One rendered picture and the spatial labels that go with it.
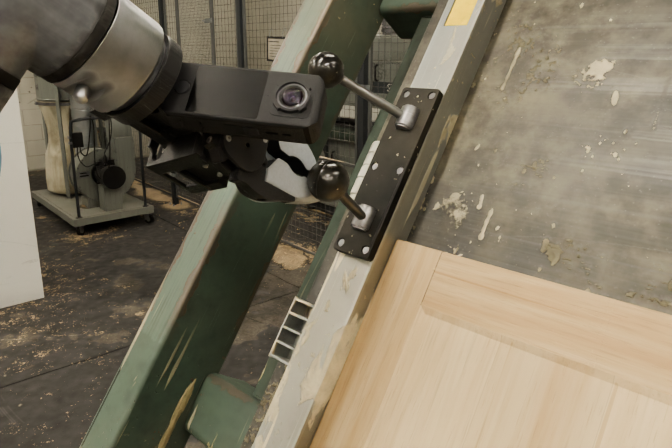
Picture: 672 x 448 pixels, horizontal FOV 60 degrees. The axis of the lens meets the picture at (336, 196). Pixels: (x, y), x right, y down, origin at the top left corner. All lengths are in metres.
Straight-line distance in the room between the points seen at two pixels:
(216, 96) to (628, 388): 0.37
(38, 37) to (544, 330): 0.43
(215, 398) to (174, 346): 0.09
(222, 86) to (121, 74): 0.07
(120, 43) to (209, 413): 0.52
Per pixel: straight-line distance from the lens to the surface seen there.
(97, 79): 0.41
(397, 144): 0.63
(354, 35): 0.89
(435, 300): 0.57
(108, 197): 5.48
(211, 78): 0.44
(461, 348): 0.55
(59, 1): 0.39
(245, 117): 0.41
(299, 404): 0.60
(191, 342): 0.78
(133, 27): 0.41
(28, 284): 4.17
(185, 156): 0.46
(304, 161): 0.52
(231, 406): 0.77
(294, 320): 0.66
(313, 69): 0.60
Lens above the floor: 1.54
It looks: 14 degrees down
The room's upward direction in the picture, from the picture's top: straight up
